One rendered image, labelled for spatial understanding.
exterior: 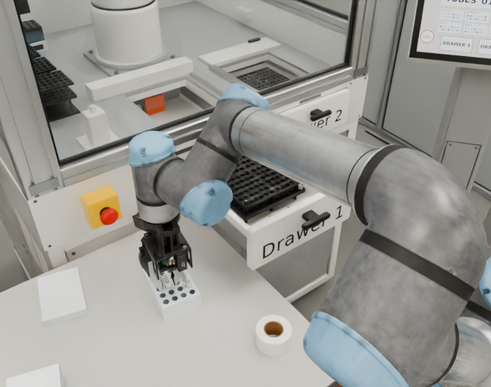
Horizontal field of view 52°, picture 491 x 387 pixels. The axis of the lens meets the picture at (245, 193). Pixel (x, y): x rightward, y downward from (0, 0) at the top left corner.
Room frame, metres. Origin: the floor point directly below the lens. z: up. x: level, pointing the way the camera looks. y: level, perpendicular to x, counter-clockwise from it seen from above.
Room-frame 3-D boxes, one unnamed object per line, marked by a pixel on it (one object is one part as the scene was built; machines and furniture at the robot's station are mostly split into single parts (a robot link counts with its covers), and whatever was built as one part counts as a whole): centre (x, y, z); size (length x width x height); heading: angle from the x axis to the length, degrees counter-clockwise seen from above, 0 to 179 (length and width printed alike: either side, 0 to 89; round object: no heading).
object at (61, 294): (0.71, 0.39, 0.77); 0.13 x 0.09 x 0.02; 23
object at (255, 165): (0.99, -0.01, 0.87); 0.22 x 0.18 x 0.06; 36
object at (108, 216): (0.85, 0.30, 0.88); 0.04 x 0.03 x 0.04; 126
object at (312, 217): (0.81, -0.14, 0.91); 0.07 x 0.04 x 0.01; 126
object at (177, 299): (0.73, 0.16, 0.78); 0.12 x 0.08 x 0.04; 28
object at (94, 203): (0.88, 0.32, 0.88); 0.07 x 0.05 x 0.07; 126
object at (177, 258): (0.69, 0.15, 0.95); 0.09 x 0.08 x 0.12; 27
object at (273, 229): (0.83, -0.12, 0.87); 0.29 x 0.02 x 0.11; 126
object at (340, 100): (1.27, -0.19, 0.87); 0.29 x 0.02 x 0.11; 126
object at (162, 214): (0.70, 0.15, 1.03); 0.08 x 0.08 x 0.05
